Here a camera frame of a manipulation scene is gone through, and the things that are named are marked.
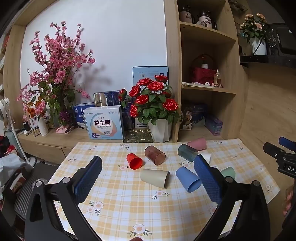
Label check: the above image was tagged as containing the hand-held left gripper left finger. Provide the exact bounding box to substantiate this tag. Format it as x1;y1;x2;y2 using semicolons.
24;156;103;241

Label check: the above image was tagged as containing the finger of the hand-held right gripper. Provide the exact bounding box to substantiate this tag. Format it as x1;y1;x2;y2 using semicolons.
278;136;296;154
263;142;289;163

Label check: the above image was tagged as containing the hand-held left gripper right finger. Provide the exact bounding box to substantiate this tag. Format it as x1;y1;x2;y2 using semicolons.
193;155;271;241

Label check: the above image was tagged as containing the blue plastic cup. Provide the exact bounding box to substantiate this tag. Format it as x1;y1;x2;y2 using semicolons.
175;166;201;193

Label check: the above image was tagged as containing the white plastic cup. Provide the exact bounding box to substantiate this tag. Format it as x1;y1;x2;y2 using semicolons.
198;153;211;166

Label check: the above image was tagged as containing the green plastic cup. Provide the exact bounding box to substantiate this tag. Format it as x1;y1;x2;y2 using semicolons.
220;167;236;180

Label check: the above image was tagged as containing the teal translucent cup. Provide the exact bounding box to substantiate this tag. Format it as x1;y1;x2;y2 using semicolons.
178;144;199;163

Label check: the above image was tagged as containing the pink plastic cup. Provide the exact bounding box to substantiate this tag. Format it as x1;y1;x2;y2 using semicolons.
187;137;207;151

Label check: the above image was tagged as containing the red plastic cup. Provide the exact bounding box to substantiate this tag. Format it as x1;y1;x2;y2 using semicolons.
126;153;144;171

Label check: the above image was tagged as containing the beige plastic cup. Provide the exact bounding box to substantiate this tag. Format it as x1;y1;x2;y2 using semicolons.
140;169;170;188

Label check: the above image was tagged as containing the brown translucent cup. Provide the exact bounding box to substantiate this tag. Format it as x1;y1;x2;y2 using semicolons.
144;146;166;166

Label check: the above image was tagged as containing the person's right hand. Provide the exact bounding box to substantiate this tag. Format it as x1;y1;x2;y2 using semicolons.
283;185;296;217

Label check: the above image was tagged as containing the yellow plaid floral tablecloth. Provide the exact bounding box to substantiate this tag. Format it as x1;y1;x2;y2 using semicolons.
47;138;281;241

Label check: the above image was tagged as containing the wooden low cabinet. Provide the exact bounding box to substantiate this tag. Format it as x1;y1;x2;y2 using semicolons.
17;127;125;165

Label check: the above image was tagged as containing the pink cloth bundle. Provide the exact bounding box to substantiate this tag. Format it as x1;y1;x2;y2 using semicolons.
55;125;78;135

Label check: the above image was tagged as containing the purple box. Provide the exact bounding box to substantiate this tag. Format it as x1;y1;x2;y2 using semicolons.
204;116;224;136

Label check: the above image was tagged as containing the white and blue box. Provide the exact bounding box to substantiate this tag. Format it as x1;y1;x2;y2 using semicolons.
83;105;124;141

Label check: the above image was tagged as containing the green patterned tray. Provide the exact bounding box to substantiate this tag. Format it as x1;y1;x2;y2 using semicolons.
123;129;153;143

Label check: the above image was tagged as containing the blue tissue pack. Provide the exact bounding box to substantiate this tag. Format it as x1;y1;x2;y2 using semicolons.
73;103;93;128

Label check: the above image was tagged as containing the blue illustrated box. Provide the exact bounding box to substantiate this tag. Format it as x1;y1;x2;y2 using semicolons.
180;103;208;131

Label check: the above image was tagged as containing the white ribbed vase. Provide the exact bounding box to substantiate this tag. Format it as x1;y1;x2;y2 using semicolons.
38;116;49;136

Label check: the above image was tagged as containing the white faceted flower pot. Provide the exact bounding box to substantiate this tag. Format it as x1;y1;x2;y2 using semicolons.
147;118;173;143

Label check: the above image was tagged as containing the row of small bottles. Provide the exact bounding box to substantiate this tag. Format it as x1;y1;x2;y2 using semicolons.
23;116;56;138

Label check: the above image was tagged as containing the grey plastic bag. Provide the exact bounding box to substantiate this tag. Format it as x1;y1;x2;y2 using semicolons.
0;153;33;194

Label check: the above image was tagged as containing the dark blue gift box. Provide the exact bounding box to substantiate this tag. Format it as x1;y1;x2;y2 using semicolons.
93;90;134;130

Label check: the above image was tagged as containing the glass perfume bottle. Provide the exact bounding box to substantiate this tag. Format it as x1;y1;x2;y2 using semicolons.
214;70;222;88

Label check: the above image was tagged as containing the stack of papers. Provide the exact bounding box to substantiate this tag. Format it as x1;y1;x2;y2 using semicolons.
181;82;215;89

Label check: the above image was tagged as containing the white round flower pot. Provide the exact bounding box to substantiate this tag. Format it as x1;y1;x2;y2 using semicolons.
249;37;267;56

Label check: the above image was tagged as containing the red rose bouquet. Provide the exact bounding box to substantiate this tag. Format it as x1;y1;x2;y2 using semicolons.
118;75;180;127

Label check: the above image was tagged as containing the white standing fan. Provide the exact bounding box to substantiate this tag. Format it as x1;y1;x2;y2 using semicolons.
0;98;36;164

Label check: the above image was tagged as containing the black device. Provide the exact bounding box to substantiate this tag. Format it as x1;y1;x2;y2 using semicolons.
265;23;296;56

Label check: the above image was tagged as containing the wooden shelf unit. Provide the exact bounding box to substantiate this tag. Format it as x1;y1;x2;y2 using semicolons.
164;0;238;142

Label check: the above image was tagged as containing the light blue tall box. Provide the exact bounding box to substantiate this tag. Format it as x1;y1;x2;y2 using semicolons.
132;66;169;88

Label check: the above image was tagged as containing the pink rose plant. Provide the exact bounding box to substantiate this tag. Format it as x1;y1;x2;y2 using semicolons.
239;13;270;45

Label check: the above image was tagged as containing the pink blossom flower arrangement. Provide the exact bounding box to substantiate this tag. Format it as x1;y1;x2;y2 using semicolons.
16;21;96;130

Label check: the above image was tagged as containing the white lettered jar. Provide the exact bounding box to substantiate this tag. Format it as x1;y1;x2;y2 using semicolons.
196;10;213;29

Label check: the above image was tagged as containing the dark lettered jar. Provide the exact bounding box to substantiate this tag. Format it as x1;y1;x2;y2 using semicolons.
179;6;194;24

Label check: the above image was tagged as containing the red basket with handle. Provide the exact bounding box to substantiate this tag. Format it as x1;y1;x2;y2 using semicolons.
191;54;217;85

